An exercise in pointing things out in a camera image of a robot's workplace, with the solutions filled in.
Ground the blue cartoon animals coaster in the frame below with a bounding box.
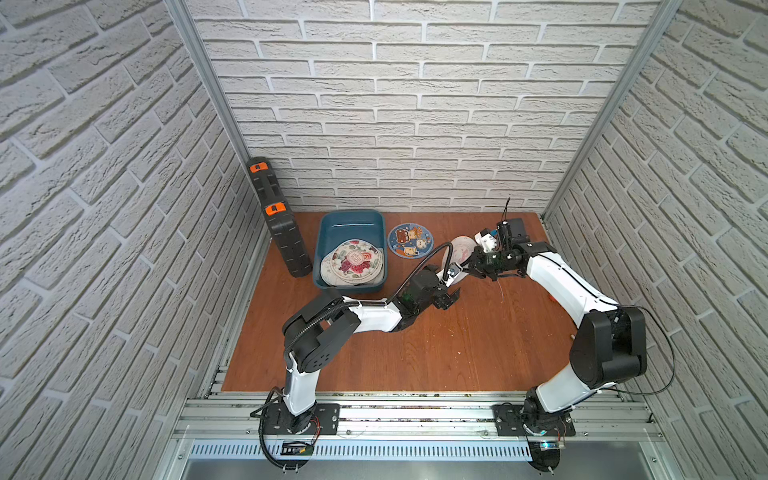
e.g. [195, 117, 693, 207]
[387, 223, 435, 259]

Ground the aluminium rail frame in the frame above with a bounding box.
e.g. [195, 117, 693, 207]
[171, 392, 664, 462]

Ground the black orange tool case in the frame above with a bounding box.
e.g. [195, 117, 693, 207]
[248, 157, 313, 278]

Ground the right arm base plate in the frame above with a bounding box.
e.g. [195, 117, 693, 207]
[491, 402, 576, 438]

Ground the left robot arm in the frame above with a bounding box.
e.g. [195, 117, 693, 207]
[282, 263, 467, 422]

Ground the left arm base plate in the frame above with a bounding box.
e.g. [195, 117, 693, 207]
[260, 402, 341, 436]

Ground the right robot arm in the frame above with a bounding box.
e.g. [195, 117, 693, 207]
[461, 220, 647, 433]

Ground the white pink sketch coaster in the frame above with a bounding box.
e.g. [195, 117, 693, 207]
[440, 236, 477, 268]

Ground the teal storage box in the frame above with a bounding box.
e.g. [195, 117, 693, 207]
[312, 209, 388, 294]

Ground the floral pink coaster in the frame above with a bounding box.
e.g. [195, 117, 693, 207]
[320, 239, 385, 287]

